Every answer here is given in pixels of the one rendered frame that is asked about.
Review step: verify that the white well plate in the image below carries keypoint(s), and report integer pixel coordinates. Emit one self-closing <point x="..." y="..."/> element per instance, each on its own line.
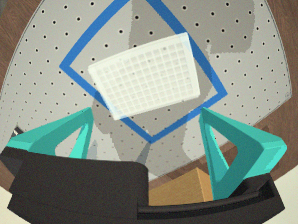
<point x="147" y="93"/>

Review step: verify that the blue tape outline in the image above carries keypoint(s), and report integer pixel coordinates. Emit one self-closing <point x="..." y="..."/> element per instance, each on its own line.
<point x="177" y="27"/>

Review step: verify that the grey flat base plate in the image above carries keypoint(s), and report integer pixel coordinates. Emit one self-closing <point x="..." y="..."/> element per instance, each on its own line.
<point x="239" y="38"/>

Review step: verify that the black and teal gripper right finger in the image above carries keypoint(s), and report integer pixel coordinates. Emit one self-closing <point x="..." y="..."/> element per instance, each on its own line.
<point x="258" y="152"/>

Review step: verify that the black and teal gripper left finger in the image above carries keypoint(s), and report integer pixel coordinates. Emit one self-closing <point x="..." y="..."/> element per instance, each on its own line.
<point x="44" y="139"/>

